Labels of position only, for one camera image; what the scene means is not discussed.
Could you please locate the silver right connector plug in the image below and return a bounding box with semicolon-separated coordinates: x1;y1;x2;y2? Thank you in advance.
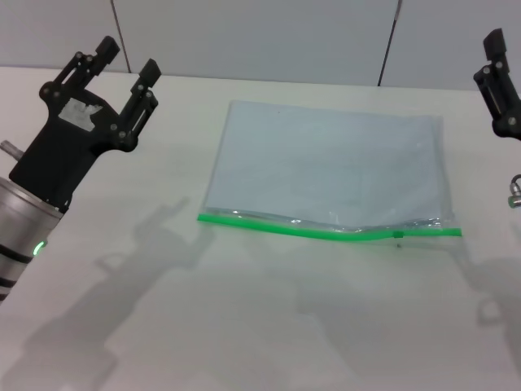
506;174;521;209

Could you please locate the transparent green-zip document bag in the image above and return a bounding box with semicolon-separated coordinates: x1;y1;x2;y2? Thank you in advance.
196;100;464;250

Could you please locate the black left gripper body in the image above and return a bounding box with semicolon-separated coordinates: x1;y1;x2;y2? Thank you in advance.
8;86;132;213

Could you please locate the silver left connector plug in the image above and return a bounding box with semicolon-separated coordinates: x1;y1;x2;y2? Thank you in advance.
0;139;24;159

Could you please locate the silver connector plug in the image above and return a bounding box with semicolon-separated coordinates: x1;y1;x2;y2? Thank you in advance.
506;174;521;209
0;139;24;159

